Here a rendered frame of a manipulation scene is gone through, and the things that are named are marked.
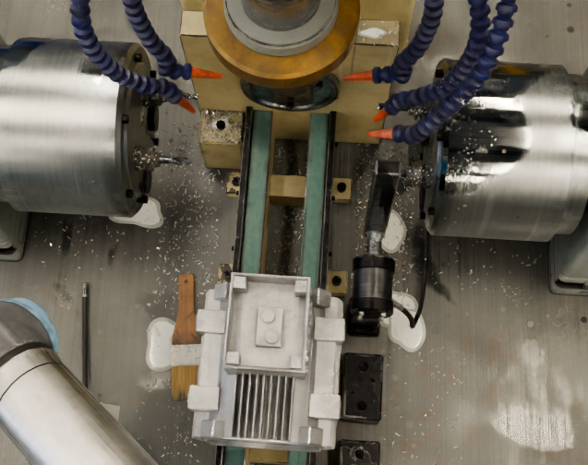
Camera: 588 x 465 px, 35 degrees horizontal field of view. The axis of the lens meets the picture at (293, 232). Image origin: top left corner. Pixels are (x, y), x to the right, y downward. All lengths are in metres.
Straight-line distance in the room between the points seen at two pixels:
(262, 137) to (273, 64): 0.43
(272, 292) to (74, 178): 0.31
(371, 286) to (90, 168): 0.41
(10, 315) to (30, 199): 0.36
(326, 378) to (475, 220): 0.29
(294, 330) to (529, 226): 0.35
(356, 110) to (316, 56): 0.42
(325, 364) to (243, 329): 0.12
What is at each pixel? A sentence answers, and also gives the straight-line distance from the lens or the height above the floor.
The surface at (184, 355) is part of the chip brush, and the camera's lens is 1.49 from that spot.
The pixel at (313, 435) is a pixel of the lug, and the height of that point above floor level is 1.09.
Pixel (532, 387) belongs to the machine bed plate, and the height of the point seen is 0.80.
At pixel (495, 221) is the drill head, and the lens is 1.27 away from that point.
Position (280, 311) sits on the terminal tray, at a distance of 1.16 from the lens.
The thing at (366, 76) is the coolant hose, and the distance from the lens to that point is 1.20.
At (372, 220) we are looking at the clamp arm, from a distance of 1.25.
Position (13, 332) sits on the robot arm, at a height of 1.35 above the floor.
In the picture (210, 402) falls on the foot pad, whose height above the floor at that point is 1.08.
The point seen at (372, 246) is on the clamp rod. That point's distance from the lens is 1.29.
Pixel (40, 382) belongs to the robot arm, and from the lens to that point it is 0.93.
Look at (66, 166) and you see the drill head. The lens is 1.26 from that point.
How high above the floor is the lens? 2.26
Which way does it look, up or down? 73 degrees down
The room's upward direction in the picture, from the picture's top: 3 degrees counter-clockwise
